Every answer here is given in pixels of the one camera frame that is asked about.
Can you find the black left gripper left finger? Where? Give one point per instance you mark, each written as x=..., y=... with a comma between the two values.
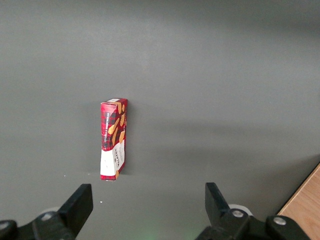
x=75, y=207

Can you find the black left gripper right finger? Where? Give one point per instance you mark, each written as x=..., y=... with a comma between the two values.
x=217, y=207

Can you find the red tartan shortbread box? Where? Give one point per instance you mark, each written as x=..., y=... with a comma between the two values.
x=112, y=140

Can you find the wooden two-drawer cabinet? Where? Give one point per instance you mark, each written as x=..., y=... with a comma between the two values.
x=307, y=205

